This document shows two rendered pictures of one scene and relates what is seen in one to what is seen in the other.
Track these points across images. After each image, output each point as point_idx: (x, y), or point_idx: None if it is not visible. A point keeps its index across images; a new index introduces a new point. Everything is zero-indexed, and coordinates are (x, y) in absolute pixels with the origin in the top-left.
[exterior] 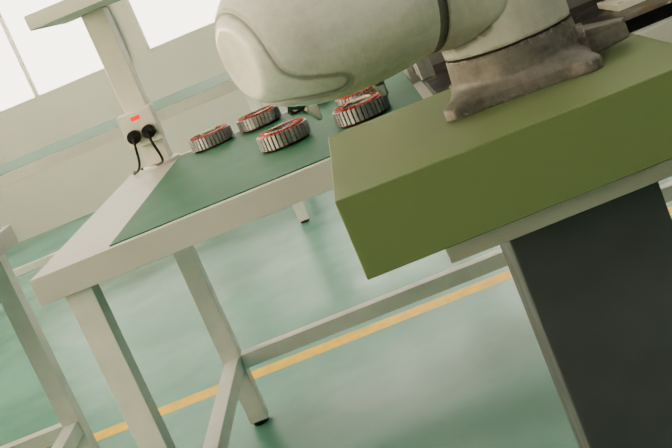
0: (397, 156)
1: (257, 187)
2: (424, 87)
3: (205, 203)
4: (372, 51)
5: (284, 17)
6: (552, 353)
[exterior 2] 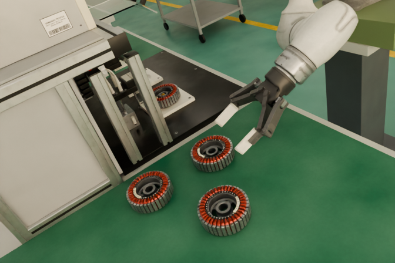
0: None
1: (355, 137)
2: (160, 155)
3: (385, 165)
4: None
5: None
6: (388, 63)
